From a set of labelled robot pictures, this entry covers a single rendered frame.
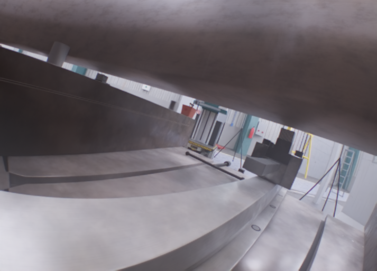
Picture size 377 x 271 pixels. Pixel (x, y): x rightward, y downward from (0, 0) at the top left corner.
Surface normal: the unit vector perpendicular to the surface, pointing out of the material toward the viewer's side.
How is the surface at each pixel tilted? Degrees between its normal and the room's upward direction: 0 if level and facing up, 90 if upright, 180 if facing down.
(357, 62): 90
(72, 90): 90
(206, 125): 90
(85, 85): 90
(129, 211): 0
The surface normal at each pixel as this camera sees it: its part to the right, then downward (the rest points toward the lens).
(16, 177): 0.60, 0.26
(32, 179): 0.81, 0.32
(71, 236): 0.34, -0.94
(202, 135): -0.25, -0.04
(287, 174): -0.64, -0.18
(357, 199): -0.94, -0.34
